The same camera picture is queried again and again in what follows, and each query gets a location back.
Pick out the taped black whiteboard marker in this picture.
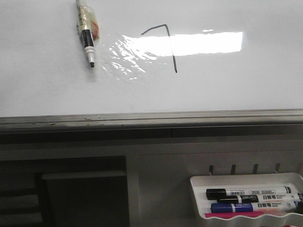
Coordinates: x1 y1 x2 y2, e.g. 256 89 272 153
76 0 99 68

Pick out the black capped whiteboard marker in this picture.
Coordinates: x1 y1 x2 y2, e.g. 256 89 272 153
206 185 298 200

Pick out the blue capped whiteboard marker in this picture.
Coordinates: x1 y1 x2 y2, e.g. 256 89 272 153
211 201 299 213

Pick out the white plastic marker tray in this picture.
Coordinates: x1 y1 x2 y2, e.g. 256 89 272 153
190 173 303 227

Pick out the pink eraser strip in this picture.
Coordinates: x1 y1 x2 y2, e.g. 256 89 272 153
204 211 285 219

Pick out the grey whiteboard stand frame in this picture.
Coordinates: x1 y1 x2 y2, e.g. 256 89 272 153
0 124 303 227

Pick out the white whiteboard with aluminium frame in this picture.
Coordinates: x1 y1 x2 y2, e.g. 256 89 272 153
0 0 303 133

